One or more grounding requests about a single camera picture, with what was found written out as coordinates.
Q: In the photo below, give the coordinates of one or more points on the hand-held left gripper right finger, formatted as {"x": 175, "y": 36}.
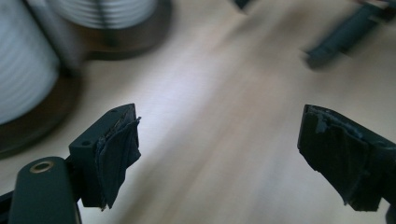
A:
{"x": 342, "y": 155}

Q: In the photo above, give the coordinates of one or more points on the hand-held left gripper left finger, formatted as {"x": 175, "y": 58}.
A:
{"x": 93, "y": 155}

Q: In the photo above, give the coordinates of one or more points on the dark cup holder with rods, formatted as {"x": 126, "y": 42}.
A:
{"x": 130, "y": 43}

